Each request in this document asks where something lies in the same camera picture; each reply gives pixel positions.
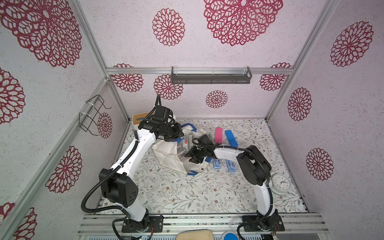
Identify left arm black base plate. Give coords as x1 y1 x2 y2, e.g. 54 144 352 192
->
122 215 164 234

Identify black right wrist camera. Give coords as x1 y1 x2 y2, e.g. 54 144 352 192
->
198 134 214 147

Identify black wire wall rack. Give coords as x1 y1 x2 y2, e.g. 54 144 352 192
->
78 95 112 137

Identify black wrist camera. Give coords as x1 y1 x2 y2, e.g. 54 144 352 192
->
198 134 214 147
152 106 171 122

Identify beige cushion at base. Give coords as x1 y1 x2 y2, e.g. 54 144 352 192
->
175 230 215 240

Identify white tissue box wooden lid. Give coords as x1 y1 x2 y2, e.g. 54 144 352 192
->
133 113 149 125

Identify white canvas bag blue handles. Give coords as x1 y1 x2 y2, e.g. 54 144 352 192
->
152 123 212 176

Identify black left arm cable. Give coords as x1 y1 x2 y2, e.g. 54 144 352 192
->
80 139 139 215

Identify clear stationery pack in bag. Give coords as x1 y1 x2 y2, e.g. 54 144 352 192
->
177 133 194 159

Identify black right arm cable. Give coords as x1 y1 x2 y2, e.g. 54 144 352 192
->
191 137 274 240

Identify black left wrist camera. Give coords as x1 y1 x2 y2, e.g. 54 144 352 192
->
152 106 171 122

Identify clear blue compass set case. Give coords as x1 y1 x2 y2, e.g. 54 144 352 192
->
213 159 221 170

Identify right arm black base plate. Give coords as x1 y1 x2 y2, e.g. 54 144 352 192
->
244 212 285 232

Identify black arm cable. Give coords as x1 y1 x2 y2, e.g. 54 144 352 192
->
191 137 274 240
80 139 139 215

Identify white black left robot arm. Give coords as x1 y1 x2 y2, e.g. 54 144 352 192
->
99 120 184 222

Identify pink case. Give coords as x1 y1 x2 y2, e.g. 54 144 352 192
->
215 127 223 144

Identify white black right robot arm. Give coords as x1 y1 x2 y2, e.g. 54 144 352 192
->
185 145 274 220

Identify white alarm clock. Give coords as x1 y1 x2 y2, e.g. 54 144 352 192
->
271 173 292 196

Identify blue round object at base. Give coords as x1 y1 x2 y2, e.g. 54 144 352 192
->
221 232 239 240

